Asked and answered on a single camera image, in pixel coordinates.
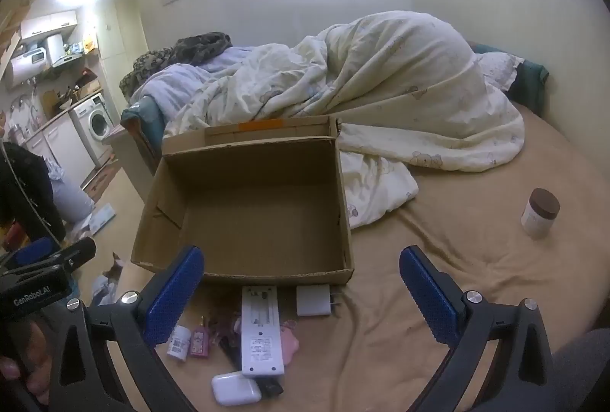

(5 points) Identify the white pill bottle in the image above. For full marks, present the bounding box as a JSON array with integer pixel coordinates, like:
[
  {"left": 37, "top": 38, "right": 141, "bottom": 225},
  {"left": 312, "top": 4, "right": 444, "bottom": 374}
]
[{"left": 167, "top": 324, "right": 192, "bottom": 362}]

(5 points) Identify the pink perfume bottle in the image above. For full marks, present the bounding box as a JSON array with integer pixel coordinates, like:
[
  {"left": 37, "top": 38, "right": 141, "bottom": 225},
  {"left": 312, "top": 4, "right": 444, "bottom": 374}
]
[{"left": 189, "top": 316, "right": 210, "bottom": 358}]

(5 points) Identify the white earbuds case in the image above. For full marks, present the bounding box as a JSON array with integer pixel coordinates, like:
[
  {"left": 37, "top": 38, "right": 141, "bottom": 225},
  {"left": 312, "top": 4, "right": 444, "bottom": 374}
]
[{"left": 211, "top": 372, "right": 263, "bottom": 407}]

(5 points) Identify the white remote control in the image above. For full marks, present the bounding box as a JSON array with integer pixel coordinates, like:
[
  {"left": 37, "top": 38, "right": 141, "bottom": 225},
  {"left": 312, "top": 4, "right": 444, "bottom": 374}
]
[{"left": 241, "top": 285, "right": 284, "bottom": 378}]

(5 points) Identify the black lighter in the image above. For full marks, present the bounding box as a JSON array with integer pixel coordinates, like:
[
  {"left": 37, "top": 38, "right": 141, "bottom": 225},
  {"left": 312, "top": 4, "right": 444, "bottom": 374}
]
[{"left": 255, "top": 376, "right": 283, "bottom": 399}]

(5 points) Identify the pink paw-shaped pad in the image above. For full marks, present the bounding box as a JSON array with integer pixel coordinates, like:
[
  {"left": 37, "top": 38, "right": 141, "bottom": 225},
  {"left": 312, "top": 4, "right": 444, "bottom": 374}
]
[{"left": 280, "top": 320, "right": 300, "bottom": 367}]

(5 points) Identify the white power adapter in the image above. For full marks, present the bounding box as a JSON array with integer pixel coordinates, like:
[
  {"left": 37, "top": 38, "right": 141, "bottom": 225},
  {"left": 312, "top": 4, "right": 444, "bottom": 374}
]
[{"left": 296, "top": 284, "right": 342, "bottom": 317}]

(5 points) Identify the black flashlight with strap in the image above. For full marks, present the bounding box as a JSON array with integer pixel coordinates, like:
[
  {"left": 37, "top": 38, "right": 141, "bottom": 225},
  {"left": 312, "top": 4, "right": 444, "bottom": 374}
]
[{"left": 210, "top": 320, "right": 242, "bottom": 371}]

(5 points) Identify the person's left hand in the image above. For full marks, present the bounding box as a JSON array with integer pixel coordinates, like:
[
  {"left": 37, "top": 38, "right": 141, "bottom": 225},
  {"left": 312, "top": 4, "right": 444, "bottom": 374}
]
[{"left": 1, "top": 318, "right": 53, "bottom": 406}]

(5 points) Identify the black jacket on chair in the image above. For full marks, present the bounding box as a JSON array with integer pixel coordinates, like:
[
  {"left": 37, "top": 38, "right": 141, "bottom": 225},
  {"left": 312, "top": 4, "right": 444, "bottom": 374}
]
[{"left": 1, "top": 141, "right": 66, "bottom": 250}]

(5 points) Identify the grey bag on floor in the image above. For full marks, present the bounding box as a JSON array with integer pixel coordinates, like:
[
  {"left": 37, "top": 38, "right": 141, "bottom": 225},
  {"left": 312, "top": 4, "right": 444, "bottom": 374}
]
[{"left": 45, "top": 160, "right": 95, "bottom": 224}]

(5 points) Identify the white kitchen cabinet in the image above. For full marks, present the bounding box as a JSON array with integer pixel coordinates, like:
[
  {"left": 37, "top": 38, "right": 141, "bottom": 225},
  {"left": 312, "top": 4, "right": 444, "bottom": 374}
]
[{"left": 25, "top": 114, "right": 95, "bottom": 186}]

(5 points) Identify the beige bedside cabinet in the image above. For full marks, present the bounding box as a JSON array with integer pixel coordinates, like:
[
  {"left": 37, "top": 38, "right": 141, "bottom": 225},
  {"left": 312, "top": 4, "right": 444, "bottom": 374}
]
[{"left": 103, "top": 125, "right": 153, "bottom": 201}]

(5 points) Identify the brown lid cream jar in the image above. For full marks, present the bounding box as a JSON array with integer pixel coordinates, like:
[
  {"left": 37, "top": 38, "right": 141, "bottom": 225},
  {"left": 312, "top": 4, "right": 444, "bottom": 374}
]
[{"left": 520, "top": 188, "right": 560, "bottom": 240}]

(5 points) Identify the white washing machine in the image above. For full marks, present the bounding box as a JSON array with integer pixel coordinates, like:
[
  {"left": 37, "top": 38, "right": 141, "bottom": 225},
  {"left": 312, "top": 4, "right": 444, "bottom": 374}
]
[{"left": 69, "top": 92, "right": 114, "bottom": 163}]

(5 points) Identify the teal pillow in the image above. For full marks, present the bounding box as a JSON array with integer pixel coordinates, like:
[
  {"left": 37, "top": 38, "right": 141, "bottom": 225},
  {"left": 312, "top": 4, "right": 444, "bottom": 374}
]
[{"left": 121, "top": 95, "right": 165, "bottom": 175}]

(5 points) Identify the white water heater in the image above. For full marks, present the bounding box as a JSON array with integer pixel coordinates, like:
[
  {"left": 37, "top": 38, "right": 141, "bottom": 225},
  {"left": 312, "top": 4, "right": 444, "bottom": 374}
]
[{"left": 5, "top": 48, "right": 48, "bottom": 85}]

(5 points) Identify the lavender blanket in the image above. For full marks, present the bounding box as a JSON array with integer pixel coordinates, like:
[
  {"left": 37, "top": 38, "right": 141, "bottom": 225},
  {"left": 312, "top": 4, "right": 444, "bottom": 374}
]
[{"left": 129, "top": 46, "right": 255, "bottom": 114}]

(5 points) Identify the brown cardboard box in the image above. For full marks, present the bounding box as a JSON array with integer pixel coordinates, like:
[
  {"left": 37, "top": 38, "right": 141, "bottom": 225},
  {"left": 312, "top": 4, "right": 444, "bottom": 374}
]
[{"left": 131, "top": 116, "right": 353, "bottom": 286}]

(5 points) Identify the green cloth at bedside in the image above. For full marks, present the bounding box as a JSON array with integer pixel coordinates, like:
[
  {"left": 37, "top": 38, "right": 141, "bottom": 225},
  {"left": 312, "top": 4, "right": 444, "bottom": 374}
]
[{"left": 469, "top": 42, "right": 549, "bottom": 117}]

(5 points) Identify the dark leopard throw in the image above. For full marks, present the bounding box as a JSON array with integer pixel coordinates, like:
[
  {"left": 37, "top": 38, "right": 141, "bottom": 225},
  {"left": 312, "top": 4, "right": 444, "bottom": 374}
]
[{"left": 119, "top": 32, "right": 233, "bottom": 99}]

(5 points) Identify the cream patterned duvet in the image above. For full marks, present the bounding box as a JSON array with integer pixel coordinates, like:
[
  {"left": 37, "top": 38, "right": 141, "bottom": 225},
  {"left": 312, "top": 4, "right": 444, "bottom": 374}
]
[{"left": 165, "top": 10, "right": 525, "bottom": 228}]

